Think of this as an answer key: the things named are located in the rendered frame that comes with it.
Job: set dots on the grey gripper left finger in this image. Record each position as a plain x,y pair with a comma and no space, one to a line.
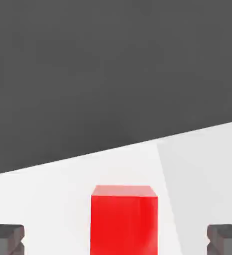
5,240

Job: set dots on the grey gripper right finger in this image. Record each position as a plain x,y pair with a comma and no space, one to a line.
226,240

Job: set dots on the small red cube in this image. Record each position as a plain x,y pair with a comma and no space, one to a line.
123,223

